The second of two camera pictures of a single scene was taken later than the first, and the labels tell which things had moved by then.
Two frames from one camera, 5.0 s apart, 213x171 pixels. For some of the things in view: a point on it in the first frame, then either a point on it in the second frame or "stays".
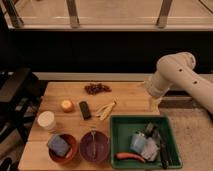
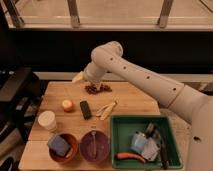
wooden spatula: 106,110 stays
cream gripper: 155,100 → 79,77
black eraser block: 85,111 stays
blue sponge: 57,145 stays
